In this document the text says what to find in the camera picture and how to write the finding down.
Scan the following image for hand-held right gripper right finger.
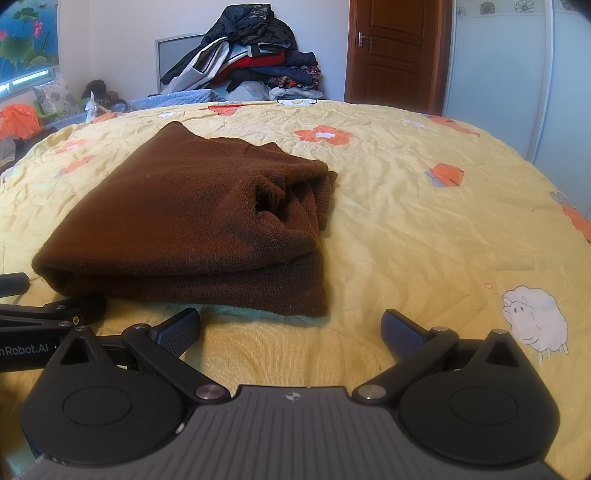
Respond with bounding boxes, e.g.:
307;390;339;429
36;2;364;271
355;309;527;407

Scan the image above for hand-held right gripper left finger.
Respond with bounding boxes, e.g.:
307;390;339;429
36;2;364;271
58;308;232;407

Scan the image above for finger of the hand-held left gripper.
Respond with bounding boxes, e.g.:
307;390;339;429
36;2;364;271
0;273;30;298
0;294;108;335

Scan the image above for brown knit sweater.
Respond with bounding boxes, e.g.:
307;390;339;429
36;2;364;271
31;121;339;318

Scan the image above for pile of assorted clothes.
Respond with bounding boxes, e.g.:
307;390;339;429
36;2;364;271
161;4;326;103

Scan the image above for yellow printed bedsheet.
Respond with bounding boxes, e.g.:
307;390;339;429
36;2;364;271
0;99;591;480

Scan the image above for orange cloth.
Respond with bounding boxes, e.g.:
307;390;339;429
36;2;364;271
0;104;41;141

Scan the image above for floral pillow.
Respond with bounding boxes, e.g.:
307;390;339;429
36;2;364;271
32;76;84;121

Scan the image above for blue quilted blanket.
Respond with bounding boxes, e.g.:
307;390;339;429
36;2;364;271
127;89;227;112

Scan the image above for brown wooden door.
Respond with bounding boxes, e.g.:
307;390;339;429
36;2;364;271
344;0;455;116

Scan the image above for grey framed panel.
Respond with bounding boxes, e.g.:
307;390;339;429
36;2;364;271
155;32;206;93

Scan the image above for white sliding wardrobe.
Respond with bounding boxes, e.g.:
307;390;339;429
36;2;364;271
441;0;591;195

